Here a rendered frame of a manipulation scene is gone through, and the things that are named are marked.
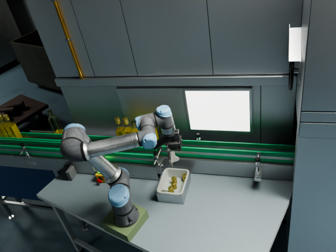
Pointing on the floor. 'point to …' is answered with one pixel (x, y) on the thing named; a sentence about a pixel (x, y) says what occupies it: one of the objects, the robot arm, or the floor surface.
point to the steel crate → (35, 60)
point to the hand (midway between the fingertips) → (172, 158)
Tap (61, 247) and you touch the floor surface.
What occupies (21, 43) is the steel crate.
